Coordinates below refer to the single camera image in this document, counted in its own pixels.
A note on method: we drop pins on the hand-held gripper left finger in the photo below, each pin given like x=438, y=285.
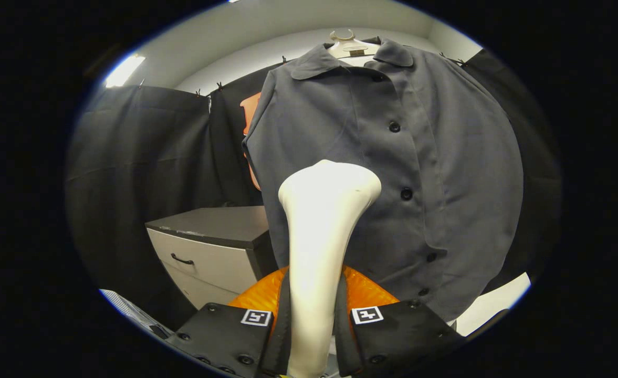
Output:
x=282, y=341

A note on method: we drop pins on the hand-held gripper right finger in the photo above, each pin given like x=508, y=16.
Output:
x=346, y=341

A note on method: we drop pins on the white garment steamer head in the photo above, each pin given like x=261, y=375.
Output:
x=319, y=236

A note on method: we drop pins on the grey sleeveless button shirt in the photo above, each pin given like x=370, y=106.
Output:
x=445, y=184

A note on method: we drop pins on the grey drawer cabinet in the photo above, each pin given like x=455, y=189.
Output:
x=209, y=262

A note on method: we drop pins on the grey ribbed panel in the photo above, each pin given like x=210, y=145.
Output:
x=135, y=312

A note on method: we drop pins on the black backdrop cloth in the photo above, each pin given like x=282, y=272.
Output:
x=140, y=157

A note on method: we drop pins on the ceiling light strip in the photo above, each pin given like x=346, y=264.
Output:
x=125, y=71

